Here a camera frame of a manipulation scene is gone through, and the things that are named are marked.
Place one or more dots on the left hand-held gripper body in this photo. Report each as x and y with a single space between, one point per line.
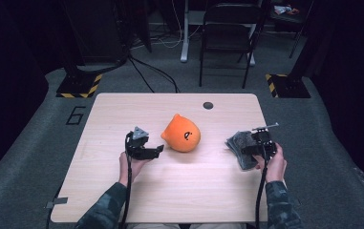
136 148

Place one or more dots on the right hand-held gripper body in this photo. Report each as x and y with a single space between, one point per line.
264 144

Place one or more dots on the grey cloth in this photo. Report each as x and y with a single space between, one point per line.
238 149

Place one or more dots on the orange plush toy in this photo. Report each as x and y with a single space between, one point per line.
182 133

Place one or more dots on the person's left hand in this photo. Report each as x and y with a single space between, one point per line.
130 168

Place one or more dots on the person's right hand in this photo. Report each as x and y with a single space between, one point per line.
276 168

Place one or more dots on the round dark table grommet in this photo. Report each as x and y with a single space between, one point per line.
208 105

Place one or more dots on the striped black stand base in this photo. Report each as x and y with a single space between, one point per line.
289 86
77 86

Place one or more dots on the grey tape piece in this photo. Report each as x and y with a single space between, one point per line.
57 202

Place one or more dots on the black folding chair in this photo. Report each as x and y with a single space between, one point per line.
230 35

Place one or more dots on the white desk leg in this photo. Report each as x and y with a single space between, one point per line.
185 38

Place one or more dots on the black cabinet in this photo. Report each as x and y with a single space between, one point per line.
96 31

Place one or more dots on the dark chair with items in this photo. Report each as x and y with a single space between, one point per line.
289 19

